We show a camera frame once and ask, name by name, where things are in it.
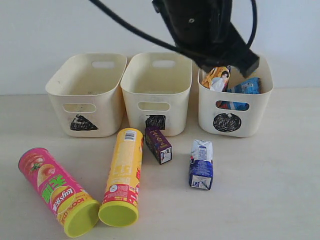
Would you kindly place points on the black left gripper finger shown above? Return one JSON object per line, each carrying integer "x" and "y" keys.
{"x": 207, "y": 58}
{"x": 240, "y": 56}

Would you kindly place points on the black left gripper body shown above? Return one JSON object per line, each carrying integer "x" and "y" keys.
{"x": 197, "y": 24}

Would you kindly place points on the orange snack bag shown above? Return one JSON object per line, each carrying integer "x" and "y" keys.
{"x": 217, "y": 79}

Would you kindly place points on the blue snack bag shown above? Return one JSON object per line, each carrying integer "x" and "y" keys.
{"x": 251, "y": 86}

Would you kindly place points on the yellow chips can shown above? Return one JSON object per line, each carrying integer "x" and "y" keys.
{"x": 119, "y": 206}

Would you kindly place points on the pink chips can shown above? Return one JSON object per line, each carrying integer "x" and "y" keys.
{"x": 72, "y": 206}

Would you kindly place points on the cream bin circle mark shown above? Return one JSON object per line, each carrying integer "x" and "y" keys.
{"x": 231, "y": 122}

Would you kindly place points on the cream bin square mark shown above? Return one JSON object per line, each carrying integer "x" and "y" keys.
{"x": 156, "y": 88}

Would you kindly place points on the purple drink carton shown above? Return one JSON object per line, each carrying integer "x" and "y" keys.
{"x": 160, "y": 147}

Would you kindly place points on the blue white milk carton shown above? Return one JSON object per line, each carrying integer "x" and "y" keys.
{"x": 201, "y": 170}

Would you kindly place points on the cream bin triangle mark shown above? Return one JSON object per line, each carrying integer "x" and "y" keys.
{"x": 86, "y": 95}

